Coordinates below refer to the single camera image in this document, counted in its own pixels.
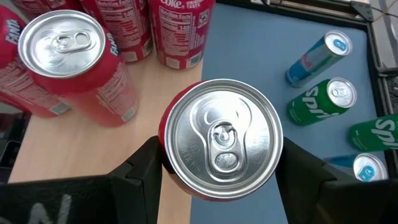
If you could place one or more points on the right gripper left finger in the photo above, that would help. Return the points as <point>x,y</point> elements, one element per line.
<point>77,202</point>

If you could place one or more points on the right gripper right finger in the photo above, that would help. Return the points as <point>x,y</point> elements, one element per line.
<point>326,202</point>

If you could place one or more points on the blue silver Red Bull can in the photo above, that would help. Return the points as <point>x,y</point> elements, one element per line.
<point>370,168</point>
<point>311,62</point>

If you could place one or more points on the red Fanta can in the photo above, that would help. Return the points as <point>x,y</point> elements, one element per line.
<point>224,137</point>
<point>18,84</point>
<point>81,77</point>

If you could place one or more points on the red Coca-Cola can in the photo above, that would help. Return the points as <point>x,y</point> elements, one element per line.
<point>182,37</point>
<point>46,3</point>
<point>124,31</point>

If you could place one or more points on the light wooden board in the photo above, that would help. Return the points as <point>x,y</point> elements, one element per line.
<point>77,146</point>

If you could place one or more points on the green Sprite can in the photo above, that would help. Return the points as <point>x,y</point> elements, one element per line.
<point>314,105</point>
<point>373,133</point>

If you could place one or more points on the blue table mat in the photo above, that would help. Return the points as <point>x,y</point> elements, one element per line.
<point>248,56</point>

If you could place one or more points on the black metal table frame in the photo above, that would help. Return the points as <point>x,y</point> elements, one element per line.
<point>374,49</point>

